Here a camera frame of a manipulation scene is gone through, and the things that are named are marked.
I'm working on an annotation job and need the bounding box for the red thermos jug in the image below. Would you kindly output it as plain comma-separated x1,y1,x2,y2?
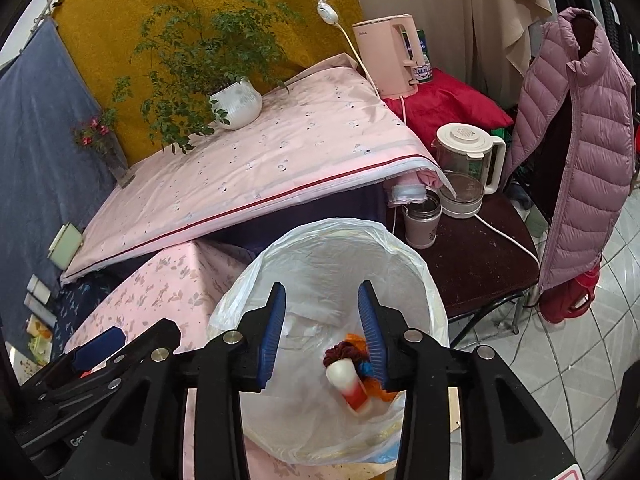
539,262,601,324

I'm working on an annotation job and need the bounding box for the navy floral cloth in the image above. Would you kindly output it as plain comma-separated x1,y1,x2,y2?
50,280,106,356

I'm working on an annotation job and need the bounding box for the green plant in white pot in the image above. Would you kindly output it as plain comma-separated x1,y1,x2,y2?
112,0,306,156

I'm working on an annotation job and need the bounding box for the glass vase with red flowers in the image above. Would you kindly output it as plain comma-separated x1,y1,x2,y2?
72,115,133,186

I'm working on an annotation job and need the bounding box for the pink steel cup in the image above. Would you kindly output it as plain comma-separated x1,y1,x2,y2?
402,190,443,250

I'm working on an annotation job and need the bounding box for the pale green box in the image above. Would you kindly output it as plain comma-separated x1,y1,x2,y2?
47,223,85,269

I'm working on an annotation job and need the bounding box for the beige curtain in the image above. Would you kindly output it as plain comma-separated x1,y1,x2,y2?
345,0,556,111

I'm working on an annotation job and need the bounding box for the white cord with switch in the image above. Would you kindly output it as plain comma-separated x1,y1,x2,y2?
295,0,381,98

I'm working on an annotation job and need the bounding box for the colourful small box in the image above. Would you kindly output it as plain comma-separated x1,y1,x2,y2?
27,317,53,361

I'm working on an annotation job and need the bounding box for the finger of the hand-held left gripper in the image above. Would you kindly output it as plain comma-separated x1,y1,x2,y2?
20,326,127,398
37,319,182,413

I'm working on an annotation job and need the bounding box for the glass kettle with white lid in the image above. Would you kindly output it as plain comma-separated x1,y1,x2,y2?
431,122,507,218

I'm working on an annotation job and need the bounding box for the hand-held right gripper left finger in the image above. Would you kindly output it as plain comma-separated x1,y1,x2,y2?
60,282,287,480

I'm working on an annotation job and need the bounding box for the green tin can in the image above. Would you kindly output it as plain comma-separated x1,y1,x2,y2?
416,27,435,83

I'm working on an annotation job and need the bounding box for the small white box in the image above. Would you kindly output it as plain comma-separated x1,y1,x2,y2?
26,275,51,306

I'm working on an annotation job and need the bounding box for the red cushion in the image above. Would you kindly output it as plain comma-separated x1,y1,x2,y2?
382,67,516,146

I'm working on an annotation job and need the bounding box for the pink puffer vest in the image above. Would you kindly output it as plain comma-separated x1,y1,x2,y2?
502,7,638,293

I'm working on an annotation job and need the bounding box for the blue backdrop cloth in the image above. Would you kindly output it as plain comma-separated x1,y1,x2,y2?
0,20,128,351

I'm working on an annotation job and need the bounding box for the dark red hair scrunchie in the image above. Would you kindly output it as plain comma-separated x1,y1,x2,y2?
323,341,358,368

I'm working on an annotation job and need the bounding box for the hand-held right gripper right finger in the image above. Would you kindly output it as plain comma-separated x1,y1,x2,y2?
357,280,578,480

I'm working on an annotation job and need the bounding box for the pink electric kettle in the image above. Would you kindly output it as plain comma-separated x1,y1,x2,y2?
351,14,421,98

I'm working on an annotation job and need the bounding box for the orange crumpled wrapper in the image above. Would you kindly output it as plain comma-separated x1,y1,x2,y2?
345,332,396,403

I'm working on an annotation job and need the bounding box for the white bag lined trash bin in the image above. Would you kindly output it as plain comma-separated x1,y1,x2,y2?
207,217,451,466

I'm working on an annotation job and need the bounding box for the white red bottle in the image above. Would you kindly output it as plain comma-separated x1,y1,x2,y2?
326,357,377,417

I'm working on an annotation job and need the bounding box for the dark object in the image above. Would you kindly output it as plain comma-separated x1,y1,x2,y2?
607,355,640,456

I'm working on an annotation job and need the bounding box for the yellow backdrop cloth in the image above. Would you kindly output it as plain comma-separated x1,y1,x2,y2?
52,0,363,166

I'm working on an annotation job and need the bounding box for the white kettle power cord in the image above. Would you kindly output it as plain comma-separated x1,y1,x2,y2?
475,212,543,268

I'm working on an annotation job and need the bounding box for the dark brown chair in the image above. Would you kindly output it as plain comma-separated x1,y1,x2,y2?
387,192,543,348

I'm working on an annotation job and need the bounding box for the pink leaf print cloth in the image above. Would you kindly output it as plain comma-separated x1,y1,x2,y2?
62,240,401,480

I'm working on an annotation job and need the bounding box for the white folded cloth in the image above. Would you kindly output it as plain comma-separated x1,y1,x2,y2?
390,182,427,207

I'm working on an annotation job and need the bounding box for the pink tablecloth with red stripe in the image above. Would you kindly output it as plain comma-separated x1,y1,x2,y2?
60,52,458,283

